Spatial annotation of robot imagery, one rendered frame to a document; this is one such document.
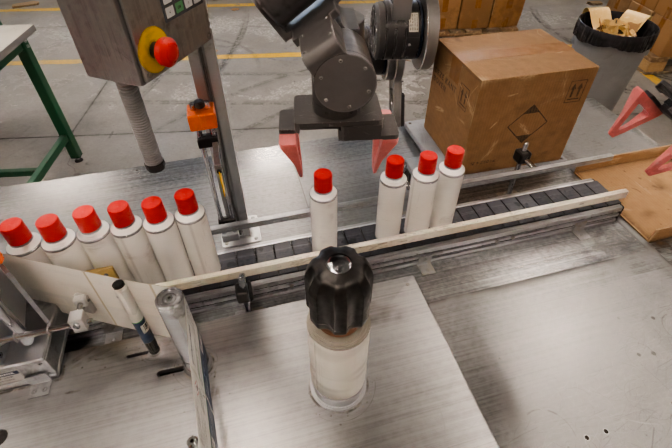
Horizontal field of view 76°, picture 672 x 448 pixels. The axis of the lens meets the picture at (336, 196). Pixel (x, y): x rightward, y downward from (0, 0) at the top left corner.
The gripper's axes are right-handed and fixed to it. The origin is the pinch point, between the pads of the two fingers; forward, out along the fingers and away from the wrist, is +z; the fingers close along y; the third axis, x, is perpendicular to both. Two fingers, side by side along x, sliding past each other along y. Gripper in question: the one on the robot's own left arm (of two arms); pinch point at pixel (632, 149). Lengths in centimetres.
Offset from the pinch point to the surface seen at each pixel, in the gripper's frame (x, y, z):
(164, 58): -61, -5, 31
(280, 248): -25, -10, 58
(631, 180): 49, -30, 4
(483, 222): 6.4, -11.0, 28.8
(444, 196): -5.7, -11.8, 29.0
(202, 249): -41, -4, 60
